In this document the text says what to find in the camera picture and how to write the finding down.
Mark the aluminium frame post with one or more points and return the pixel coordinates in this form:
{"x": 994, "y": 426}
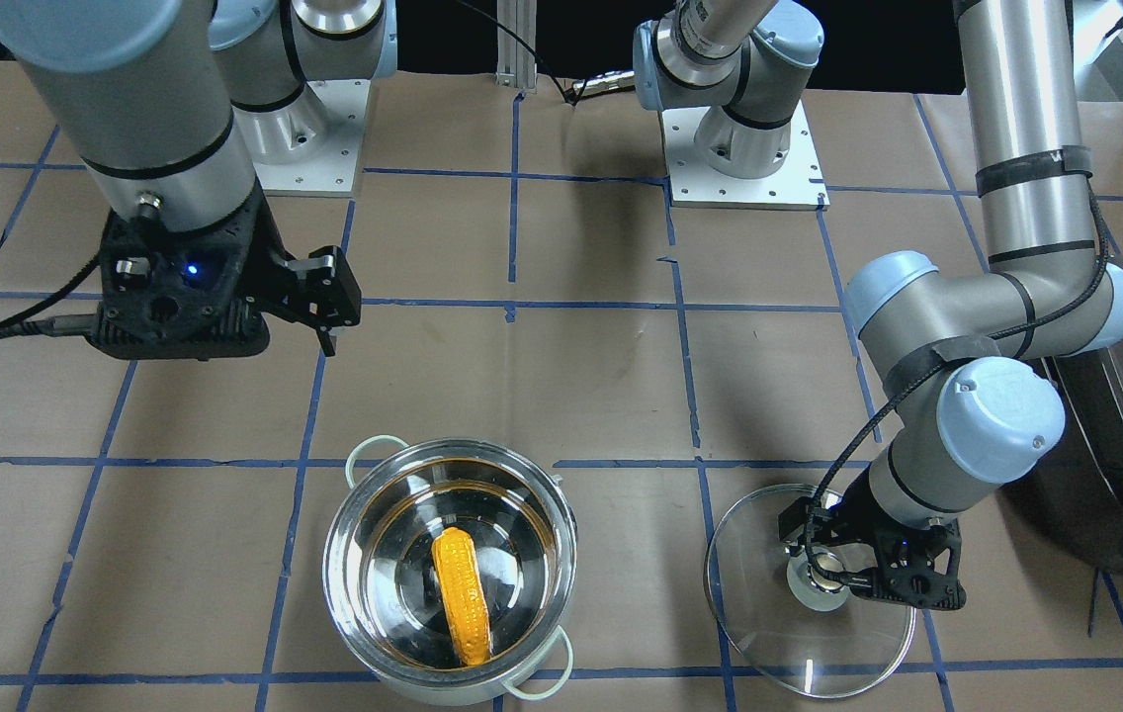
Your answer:
{"x": 515, "y": 66}

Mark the glass pot lid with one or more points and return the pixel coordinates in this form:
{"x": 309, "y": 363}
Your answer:
{"x": 788, "y": 621}

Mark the pale green steel pot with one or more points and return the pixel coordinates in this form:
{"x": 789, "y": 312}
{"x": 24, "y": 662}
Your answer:
{"x": 382, "y": 592}

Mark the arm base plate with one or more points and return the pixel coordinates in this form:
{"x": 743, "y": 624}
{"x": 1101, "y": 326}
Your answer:
{"x": 313, "y": 146}
{"x": 713, "y": 162}

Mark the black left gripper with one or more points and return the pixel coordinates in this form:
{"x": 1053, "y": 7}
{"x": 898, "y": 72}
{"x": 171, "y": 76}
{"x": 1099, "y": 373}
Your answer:
{"x": 853, "y": 521}

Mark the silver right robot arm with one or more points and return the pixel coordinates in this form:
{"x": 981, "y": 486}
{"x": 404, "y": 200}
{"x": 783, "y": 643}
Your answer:
{"x": 174, "y": 107}

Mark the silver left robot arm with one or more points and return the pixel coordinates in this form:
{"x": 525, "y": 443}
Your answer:
{"x": 952, "y": 352}

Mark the yellow toy corn cob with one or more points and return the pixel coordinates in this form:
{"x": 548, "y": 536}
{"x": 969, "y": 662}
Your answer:
{"x": 456, "y": 565}

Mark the brown paper table cover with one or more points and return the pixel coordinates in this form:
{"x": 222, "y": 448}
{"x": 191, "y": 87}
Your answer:
{"x": 530, "y": 280}

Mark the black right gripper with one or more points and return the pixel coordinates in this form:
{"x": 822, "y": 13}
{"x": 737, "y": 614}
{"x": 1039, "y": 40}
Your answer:
{"x": 270, "y": 265}

